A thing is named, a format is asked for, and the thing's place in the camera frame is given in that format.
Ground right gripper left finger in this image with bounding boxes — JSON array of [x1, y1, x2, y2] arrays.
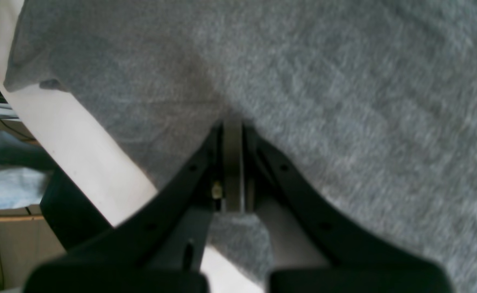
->
[[23, 120, 245, 293]]

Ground grey t-shirt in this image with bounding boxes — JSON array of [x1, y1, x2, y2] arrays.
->
[[4, 0, 477, 293]]

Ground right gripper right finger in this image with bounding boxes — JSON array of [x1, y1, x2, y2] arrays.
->
[[242, 125, 453, 293]]

